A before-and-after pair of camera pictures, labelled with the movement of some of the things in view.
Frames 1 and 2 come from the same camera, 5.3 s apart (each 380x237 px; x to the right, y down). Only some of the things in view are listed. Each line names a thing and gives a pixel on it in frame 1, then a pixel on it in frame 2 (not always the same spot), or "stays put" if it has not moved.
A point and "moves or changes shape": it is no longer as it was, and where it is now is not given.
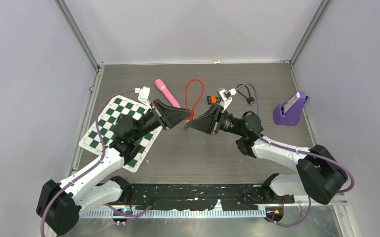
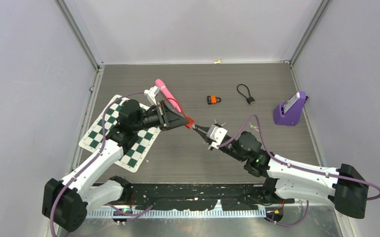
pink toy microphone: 161,86 stays put
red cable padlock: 191,117 moves or changes shape
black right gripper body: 217,123 -> 229,148
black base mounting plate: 232,196 stays put
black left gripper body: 157,114 stays put
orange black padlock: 213,99 stays put
